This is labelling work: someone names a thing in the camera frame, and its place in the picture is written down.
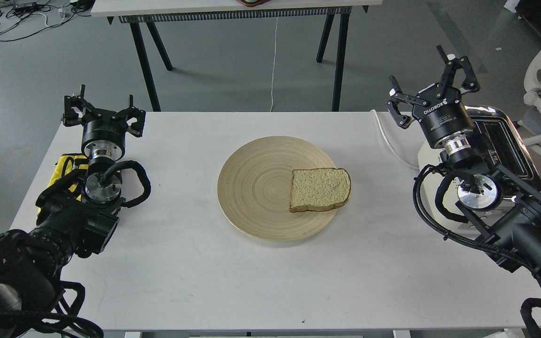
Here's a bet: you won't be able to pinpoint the white toaster power cable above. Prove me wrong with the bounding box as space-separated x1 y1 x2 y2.
370 109 420 170

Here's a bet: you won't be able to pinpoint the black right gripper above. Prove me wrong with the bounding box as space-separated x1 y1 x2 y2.
386 45 480 149

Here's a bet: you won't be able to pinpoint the brown object on background table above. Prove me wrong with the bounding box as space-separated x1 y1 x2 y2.
238 0 269 7

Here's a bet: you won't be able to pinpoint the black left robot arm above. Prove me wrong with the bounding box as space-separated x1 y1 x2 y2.
0 86 152 338

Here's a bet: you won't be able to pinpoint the white hanging cable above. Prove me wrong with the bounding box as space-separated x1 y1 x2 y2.
270 17 279 112

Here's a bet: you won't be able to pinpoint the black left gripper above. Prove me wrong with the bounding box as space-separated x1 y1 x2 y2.
62 85 146 147

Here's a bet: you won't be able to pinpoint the round wooden plate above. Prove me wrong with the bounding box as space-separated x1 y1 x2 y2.
217 136 337 242

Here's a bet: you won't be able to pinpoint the white chrome toaster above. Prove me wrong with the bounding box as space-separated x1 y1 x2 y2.
421 106 541 234

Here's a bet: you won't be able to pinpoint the floor cables and power strips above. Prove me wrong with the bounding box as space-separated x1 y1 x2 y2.
0 0 96 49

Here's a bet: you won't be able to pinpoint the yellow black cloth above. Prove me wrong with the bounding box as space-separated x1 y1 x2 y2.
38 154 123 221

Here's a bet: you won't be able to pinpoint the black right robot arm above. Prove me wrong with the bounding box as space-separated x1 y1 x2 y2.
386 46 541 338

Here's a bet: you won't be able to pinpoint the slice of bread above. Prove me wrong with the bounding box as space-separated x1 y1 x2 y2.
288 168 351 213

